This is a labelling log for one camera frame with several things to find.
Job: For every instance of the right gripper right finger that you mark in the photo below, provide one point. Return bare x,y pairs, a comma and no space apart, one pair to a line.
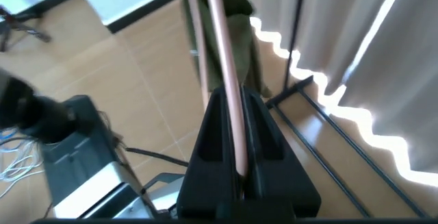
277,179

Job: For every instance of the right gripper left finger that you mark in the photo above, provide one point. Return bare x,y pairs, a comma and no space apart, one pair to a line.
208,169

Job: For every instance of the pink clothes hanger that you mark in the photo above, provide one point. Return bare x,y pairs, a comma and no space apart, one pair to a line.
232,97

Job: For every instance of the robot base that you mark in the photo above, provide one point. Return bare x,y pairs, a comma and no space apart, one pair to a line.
85,162

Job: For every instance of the black clothes rack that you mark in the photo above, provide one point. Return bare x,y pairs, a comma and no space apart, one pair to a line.
295,28

